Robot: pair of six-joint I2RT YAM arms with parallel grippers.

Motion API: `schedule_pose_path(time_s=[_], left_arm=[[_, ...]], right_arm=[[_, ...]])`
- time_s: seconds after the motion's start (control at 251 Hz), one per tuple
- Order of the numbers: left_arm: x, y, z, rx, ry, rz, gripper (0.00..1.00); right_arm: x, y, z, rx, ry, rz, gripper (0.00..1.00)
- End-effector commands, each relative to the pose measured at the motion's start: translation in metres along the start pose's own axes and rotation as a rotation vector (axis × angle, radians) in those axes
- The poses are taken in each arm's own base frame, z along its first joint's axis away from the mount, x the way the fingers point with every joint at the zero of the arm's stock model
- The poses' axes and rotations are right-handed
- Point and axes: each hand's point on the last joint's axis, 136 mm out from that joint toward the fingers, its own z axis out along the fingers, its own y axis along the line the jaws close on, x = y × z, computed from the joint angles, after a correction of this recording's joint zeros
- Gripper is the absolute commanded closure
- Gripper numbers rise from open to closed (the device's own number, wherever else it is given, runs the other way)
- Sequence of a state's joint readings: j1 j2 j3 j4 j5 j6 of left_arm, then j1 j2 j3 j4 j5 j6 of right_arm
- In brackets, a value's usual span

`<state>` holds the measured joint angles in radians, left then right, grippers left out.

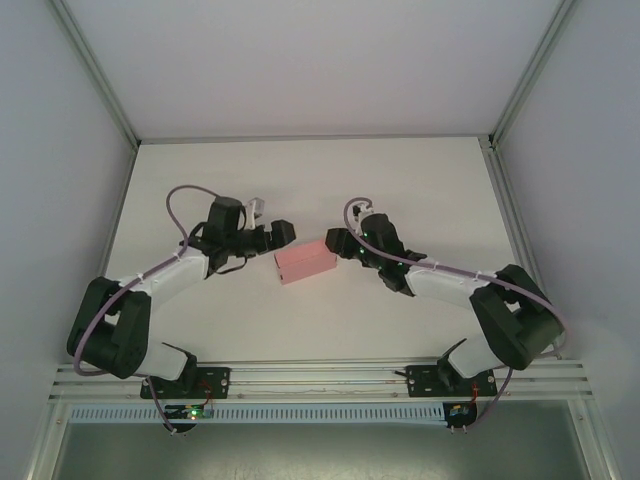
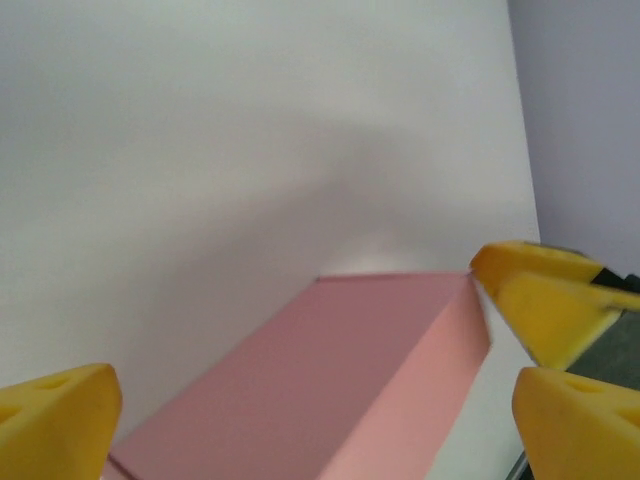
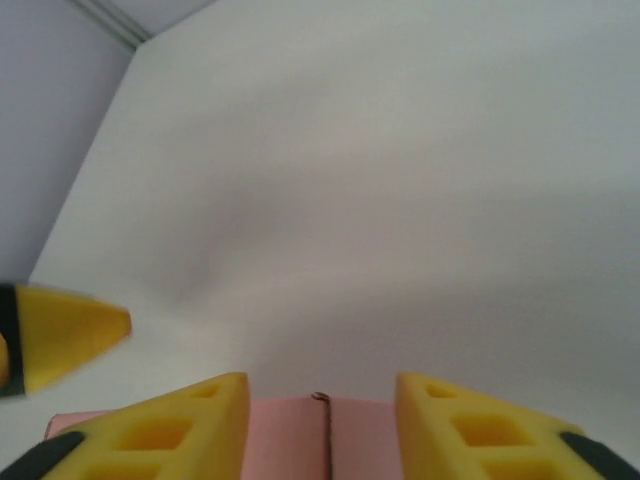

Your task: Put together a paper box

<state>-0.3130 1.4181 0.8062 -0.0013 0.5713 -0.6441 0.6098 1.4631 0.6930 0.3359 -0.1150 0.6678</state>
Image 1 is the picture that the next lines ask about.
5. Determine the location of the pink paper box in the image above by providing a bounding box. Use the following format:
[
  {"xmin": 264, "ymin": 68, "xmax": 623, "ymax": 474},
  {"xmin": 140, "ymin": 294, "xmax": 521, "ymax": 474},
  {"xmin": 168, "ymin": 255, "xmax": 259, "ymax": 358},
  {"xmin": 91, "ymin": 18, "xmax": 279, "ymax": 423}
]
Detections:
[{"xmin": 273, "ymin": 238, "xmax": 339, "ymax": 287}]

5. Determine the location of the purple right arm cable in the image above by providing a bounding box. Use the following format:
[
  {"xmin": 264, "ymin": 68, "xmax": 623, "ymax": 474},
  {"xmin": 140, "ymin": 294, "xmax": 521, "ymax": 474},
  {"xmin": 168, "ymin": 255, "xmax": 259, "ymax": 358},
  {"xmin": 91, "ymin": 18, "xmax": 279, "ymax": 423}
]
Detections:
[{"xmin": 342, "ymin": 197, "xmax": 566, "ymax": 434}]

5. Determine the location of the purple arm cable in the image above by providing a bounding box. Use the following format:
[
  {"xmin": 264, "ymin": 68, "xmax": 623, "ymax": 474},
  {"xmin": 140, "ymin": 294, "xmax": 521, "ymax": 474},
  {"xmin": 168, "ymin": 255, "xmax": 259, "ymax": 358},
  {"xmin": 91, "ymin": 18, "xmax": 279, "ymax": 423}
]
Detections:
[
  {"xmin": 342, "ymin": 197, "xmax": 566, "ymax": 434},
  {"xmin": 73, "ymin": 183, "xmax": 221, "ymax": 437}
]

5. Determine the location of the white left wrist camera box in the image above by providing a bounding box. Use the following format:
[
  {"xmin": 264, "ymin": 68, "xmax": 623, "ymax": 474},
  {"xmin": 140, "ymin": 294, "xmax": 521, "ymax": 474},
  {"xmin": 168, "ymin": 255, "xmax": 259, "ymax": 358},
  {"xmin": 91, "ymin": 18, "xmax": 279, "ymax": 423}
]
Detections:
[{"xmin": 243, "ymin": 197, "xmax": 267, "ymax": 225}]

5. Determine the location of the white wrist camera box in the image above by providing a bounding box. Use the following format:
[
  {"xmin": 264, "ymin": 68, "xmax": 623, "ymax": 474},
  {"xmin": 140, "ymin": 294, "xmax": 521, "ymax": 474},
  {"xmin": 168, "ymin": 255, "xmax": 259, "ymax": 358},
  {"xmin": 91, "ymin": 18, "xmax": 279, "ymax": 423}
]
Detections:
[
  {"xmin": 349, "ymin": 198, "xmax": 375, "ymax": 225},
  {"xmin": 243, "ymin": 197, "xmax": 267, "ymax": 225}
]

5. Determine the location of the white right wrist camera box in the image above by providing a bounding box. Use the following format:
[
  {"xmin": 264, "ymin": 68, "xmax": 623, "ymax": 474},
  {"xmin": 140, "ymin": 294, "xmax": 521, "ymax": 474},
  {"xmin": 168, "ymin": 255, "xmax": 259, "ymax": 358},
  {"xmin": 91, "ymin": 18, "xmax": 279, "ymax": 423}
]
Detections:
[{"xmin": 349, "ymin": 198, "xmax": 375, "ymax": 225}]

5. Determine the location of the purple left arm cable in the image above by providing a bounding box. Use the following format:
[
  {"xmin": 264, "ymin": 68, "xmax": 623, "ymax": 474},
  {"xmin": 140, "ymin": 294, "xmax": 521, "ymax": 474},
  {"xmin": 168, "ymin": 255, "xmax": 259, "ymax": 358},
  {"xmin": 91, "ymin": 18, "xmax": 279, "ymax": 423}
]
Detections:
[{"xmin": 73, "ymin": 183, "xmax": 221, "ymax": 437}]

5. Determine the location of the aluminium frame crossbar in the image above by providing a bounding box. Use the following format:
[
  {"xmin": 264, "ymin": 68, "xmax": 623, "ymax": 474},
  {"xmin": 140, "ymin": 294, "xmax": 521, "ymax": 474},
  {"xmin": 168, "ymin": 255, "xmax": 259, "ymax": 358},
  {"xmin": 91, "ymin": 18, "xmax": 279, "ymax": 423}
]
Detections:
[{"xmin": 134, "ymin": 133, "xmax": 494, "ymax": 146}]

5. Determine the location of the aluminium table side rail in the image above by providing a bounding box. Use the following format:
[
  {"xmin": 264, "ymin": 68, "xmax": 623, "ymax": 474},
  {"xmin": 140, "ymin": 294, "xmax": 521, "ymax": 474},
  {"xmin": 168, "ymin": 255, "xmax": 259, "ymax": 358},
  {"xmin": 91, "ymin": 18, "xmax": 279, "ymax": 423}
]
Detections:
[{"xmin": 479, "ymin": 139, "xmax": 559, "ymax": 359}]

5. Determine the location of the aluminium mounting rail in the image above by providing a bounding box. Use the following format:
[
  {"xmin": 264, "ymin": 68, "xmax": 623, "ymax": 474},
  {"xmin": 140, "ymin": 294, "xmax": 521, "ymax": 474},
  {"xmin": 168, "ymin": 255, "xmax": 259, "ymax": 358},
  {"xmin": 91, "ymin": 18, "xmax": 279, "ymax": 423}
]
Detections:
[{"xmin": 48, "ymin": 357, "xmax": 594, "ymax": 401}]

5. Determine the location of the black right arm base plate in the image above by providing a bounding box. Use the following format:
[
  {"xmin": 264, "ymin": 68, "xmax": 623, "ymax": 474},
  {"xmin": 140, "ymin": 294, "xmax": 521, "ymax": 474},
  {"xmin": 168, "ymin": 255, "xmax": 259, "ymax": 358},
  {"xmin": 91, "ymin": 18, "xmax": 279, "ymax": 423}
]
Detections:
[{"xmin": 394, "ymin": 364, "xmax": 499, "ymax": 400}]

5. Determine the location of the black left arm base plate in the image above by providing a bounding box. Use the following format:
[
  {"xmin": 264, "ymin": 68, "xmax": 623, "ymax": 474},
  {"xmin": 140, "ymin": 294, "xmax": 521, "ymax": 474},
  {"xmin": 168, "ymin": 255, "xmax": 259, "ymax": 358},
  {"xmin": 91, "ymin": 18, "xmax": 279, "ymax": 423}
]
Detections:
[{"xmin": 139, "ymin": 366, "xmax": 232, "ymax": 401}]

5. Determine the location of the white slotted cable tray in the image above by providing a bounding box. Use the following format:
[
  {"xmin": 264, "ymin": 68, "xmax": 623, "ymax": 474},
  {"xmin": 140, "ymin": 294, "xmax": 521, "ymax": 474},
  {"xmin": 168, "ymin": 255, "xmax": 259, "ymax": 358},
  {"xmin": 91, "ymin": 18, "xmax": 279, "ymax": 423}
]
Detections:
[{"xmin": 67, "ymin": 403, "xmax": 446, "ymax": 426}]

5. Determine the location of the aluminium frame post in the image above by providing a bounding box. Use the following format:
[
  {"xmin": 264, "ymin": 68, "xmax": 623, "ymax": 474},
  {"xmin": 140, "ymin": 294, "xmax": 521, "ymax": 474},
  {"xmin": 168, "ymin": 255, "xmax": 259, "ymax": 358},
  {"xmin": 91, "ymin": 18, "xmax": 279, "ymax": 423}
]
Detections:
[
  {"xmin": 488, "ymin": 0, "xmax": 576, "ymax": 150},
  {"xmin": 49, "ymin": 0, "xmax": 140, "ymax": 150}
]

